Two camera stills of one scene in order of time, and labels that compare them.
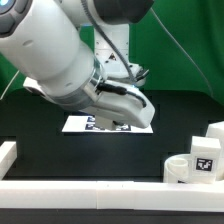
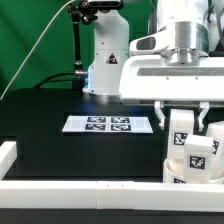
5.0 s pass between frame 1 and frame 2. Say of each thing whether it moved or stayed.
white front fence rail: stayed
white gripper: moved
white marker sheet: stayed
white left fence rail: stayed
